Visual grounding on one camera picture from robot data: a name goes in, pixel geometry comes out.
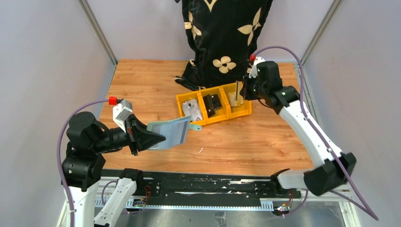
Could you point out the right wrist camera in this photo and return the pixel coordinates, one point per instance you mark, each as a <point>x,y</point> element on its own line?
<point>254,61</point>

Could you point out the gold cards stack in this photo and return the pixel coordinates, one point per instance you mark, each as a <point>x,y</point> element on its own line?
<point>231,99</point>

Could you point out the black cards stack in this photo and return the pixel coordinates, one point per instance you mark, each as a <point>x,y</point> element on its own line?
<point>212,104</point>

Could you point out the black floral blanket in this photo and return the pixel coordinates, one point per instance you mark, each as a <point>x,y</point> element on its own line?
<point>223,35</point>

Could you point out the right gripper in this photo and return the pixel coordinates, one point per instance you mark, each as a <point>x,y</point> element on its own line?
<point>245,91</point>

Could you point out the silver cards stack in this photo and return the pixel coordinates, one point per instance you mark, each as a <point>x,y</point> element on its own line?
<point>191,108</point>

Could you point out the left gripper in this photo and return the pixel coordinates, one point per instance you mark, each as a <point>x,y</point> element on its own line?
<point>138,135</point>

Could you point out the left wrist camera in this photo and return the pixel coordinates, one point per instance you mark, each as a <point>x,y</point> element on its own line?
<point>121,112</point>

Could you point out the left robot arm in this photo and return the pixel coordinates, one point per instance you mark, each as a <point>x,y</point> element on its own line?
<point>81,169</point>

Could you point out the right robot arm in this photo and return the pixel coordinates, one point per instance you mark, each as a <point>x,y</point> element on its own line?
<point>331,164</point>

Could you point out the yellow three-compartment bin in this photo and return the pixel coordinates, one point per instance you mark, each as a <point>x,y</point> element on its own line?
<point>225,113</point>

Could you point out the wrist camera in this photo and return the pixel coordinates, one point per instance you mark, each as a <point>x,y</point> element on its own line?
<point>254,61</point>
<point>121,112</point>

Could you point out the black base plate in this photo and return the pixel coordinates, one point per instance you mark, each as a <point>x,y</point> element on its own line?
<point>192,190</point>

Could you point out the aluminium frame rail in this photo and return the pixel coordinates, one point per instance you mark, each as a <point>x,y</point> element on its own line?
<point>139,201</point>

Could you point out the green card holder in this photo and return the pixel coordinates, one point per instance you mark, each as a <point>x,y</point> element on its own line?
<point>175,131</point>

